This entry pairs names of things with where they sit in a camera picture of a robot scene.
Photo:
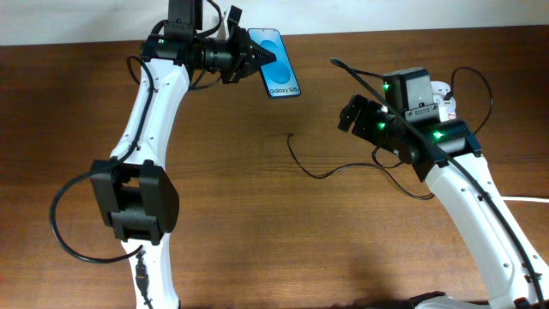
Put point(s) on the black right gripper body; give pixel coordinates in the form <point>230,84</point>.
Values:
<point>377,125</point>

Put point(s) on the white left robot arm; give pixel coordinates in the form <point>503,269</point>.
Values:
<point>136,197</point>

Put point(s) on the blue Galaxy smartphone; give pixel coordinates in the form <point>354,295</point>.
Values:
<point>278,77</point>

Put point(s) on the white power strip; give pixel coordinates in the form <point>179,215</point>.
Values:
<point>446,107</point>

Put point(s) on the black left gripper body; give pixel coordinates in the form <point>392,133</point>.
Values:
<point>238,61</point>

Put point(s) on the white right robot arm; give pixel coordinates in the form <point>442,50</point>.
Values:
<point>417,121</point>

